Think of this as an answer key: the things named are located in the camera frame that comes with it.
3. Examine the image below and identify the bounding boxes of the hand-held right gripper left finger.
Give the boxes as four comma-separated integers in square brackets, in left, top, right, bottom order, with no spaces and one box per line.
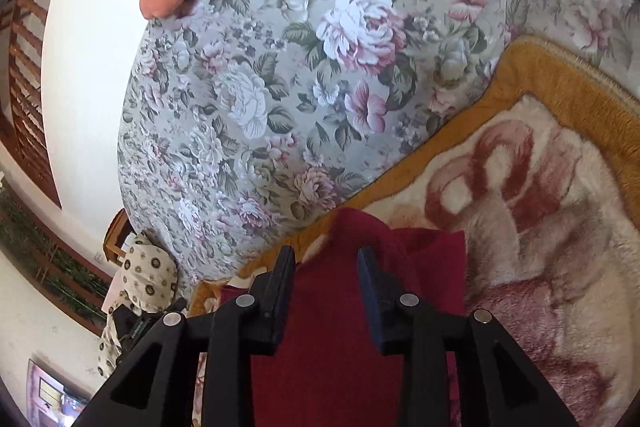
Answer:
[75,246,297,427]

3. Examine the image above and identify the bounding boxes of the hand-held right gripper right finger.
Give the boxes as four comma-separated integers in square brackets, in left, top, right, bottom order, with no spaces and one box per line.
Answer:
[356,246,583,427]

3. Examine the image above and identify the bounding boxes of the dark red sweater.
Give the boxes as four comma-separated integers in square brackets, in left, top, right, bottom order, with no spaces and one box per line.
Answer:
[220,207,468,427]

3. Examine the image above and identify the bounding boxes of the cream circle-patterned cushion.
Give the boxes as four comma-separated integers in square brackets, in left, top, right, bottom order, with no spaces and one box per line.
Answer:
[96,306,127,379]
[121,233,180,314]

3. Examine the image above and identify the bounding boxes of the wooden chair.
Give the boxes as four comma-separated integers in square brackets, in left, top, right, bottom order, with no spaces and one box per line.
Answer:
[102,208,134,266]

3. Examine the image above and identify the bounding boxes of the plush floral blanket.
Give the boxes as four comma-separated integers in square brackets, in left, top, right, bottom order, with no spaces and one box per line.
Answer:
[187,36,640,427]

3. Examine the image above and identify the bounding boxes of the floral sofa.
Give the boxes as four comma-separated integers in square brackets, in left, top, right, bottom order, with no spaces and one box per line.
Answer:
[117,0,640,284]

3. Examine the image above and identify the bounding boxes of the wooden slatted shutter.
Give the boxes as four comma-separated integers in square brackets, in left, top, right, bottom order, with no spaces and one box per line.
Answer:
[0,0,63,209]

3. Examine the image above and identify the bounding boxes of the wooden window frame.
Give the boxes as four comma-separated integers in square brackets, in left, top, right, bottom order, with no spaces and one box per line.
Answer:
[0,179,113,336]

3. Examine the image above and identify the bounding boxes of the wall picture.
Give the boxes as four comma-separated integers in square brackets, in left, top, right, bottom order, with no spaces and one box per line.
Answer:
[26,358,92,427]

